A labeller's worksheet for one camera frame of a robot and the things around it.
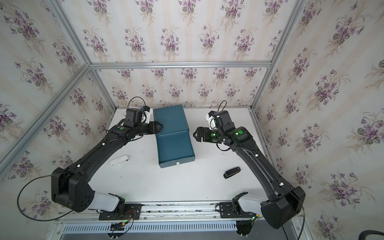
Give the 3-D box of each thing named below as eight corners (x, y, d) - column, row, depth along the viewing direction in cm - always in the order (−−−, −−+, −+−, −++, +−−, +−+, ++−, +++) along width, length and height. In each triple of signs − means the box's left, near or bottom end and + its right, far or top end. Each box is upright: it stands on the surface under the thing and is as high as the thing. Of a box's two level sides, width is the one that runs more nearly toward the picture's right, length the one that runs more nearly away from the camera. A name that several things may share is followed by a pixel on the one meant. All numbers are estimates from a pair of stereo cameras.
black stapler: (224, 179, 86) (226, 177, 83) (222, 175, 88) (223, 172, 85) (239, 172, 89) (241, 170, 85) (237, 168, 90) (238, 165, 87)
